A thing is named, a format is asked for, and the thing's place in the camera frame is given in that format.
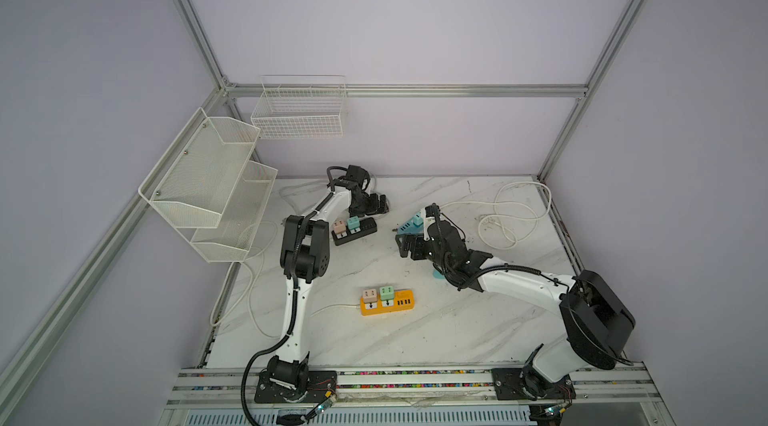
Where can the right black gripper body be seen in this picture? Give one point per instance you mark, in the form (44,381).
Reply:
(421,251)

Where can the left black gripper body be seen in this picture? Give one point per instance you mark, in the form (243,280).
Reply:
(368,206)

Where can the teal plug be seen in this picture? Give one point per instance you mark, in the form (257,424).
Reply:
(353,224)

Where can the black power strip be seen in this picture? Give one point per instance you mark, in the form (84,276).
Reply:
(368,226)

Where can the pink plug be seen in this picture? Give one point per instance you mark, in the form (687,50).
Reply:
(370,296)
(340,228)

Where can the orange power strip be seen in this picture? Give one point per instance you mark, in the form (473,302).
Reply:
(402,301)

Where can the green plug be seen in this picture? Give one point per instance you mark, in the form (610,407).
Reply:
(386,293)

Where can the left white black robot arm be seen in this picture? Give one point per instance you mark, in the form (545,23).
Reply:
(346,214)

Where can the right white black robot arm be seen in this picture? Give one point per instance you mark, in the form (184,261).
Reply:
(596,325)

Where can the blue power strip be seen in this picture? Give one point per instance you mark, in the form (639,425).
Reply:
(414,226)

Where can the lower white mesh shelf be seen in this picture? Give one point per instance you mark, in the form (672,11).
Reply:
(232,240)

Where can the white mesh shelf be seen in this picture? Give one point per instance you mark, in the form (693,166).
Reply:
(232,240)
(193,183)

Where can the upper white mesh shelf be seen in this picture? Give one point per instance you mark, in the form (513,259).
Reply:
(193,183)

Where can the white wire basket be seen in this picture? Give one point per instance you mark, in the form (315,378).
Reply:
(301,107)

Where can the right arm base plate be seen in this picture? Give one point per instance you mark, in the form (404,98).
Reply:
(525,384)

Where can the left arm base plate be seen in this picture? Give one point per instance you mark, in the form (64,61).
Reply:
(319,383)

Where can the aluminium mounting rail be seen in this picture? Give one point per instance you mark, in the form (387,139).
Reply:
(425,386)

